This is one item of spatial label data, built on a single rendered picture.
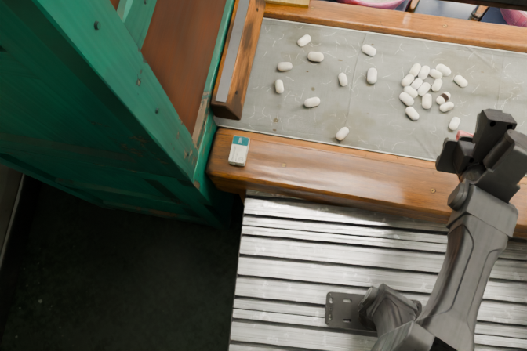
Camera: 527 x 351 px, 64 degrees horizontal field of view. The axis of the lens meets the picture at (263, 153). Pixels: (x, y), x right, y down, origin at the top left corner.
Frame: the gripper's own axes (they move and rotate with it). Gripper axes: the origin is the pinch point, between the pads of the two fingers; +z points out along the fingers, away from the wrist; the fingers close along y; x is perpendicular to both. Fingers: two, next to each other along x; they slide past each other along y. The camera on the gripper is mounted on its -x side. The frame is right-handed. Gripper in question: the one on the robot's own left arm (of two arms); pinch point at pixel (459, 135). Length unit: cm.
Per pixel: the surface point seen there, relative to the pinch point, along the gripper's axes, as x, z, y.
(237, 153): 11.3, -2.3, 42.8
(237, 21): -12, 13, 48
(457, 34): -11.7, 28.1, -1.4
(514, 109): 0.3, 17.8, -15.9
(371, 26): -11.0, 27.5, 18.4
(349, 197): 16.3, -4.3, 18.0
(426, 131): 5.9, 11.2, 3.0
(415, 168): 10.4, 2.0, 5.3
